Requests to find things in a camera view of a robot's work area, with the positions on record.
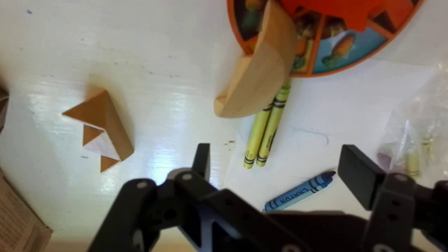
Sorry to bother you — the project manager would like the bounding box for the curved wooden block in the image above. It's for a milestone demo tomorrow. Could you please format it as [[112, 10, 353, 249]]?
[[214, 0, 297, 118]]

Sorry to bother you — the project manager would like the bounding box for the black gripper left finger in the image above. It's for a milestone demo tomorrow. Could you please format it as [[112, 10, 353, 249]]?
[[192, 143, 210, 181]]

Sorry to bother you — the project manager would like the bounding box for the clear plastic bag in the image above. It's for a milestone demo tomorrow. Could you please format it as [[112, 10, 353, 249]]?
[[377, 69, 448, 181]]

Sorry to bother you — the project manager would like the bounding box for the small wooden triangle block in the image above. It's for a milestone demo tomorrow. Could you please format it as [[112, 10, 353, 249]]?
[[63, 90, 135, 172]]

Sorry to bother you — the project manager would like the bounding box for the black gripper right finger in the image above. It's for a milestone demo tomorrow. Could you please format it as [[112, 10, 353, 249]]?
[[338, 144, 385, 210]]

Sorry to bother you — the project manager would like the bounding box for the blue crayon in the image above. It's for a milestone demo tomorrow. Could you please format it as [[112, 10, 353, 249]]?
[[263, 171, 336, 213]]

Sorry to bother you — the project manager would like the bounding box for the yellow-green crayon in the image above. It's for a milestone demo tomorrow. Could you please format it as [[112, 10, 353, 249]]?
[[244, 104, 272, 170], [256, 81, 291, 167]]

